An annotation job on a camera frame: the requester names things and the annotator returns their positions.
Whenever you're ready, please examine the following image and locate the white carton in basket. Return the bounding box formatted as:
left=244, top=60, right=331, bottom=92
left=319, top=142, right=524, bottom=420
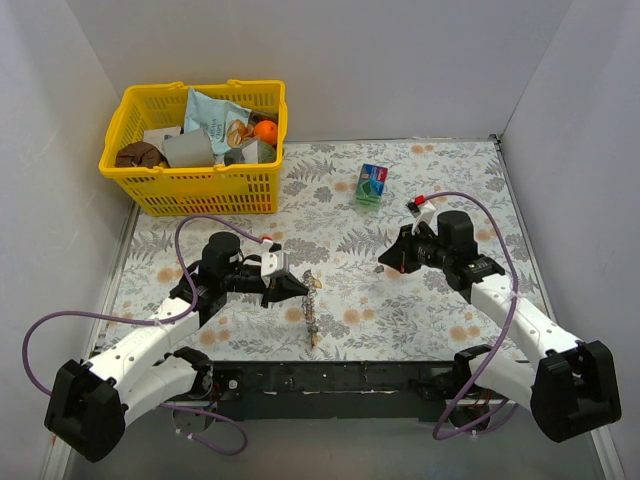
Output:
left=142, top=125, right=183, bottom=151

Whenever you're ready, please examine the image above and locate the floral patterned table mat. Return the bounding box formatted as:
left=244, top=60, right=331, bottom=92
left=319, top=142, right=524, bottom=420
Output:
left=97, top=140, right=562, bottom=362

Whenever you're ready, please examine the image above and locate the yellow plastic shopping basket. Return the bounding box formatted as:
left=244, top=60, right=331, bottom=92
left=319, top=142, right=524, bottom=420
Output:
left=99, top=79, right=288, bottom=216

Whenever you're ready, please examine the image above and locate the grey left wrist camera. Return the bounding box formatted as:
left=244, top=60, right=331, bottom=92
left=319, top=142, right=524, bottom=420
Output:
left=260, top=250, right=289, bottom=283

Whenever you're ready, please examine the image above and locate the green avocado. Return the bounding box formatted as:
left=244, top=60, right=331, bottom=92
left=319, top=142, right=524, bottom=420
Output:
left=257, top=141, right=277, bottom=164

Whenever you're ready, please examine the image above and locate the grey cardboard box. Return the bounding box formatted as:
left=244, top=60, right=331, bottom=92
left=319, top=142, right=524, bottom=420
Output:
left=162, top=129, right=215, bottom=168

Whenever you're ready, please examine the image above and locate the light blue chips bag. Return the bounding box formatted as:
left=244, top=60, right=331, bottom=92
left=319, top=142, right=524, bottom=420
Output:
left=183, top=88, right=254, bottom=156

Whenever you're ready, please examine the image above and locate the orange fruit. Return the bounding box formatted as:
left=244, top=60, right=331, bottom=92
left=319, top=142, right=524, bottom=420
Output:
left=253, top=120, right=278, bottom=147

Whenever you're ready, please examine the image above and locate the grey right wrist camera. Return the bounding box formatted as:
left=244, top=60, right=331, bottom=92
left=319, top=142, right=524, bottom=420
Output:
left=406, top=196, right=436, bottom=223

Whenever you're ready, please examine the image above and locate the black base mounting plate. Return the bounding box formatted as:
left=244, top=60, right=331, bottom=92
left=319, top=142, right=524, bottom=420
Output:
left=154, top=359, right=511, bottom=421

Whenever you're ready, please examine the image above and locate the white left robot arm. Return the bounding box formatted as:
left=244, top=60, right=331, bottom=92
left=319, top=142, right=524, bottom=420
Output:
left=44, top=232, right=309, bottom=462

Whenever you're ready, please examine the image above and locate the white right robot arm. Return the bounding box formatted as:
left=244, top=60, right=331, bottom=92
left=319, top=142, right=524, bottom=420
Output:
left=379, top=202, right=622, bottom=442

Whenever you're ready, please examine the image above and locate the large metal key ring disc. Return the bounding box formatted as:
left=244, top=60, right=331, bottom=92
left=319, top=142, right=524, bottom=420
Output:
left=301, top=269, right=322, bottom=343

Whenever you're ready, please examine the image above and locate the green blue sponge pack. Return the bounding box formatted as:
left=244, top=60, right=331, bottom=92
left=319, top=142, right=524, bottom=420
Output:
left=355, top=163, right=388, bottom=208

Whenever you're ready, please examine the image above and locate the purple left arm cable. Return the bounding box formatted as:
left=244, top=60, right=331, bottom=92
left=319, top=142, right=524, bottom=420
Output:
left=21, top=214, right=271, bottom=456

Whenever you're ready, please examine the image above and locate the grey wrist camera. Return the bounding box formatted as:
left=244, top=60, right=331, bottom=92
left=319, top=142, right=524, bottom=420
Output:
left=260, top=250, right=289, bottom=283
left=406, top=196, right=436, bottom=223

